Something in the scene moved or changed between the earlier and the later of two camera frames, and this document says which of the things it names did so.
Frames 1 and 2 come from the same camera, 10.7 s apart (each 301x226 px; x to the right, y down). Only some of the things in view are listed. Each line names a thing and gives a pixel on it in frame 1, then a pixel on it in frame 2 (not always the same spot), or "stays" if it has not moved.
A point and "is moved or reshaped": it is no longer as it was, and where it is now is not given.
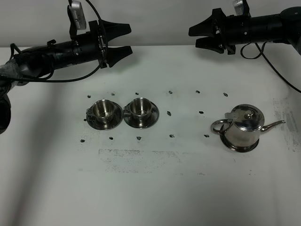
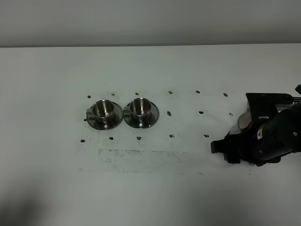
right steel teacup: (140, 108) stays
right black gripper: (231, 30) -> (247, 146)
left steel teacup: (102, 109) stays
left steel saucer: (109, 123) stays
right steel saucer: (144, 123) stays
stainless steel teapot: (242, 126) is moved or reshaped
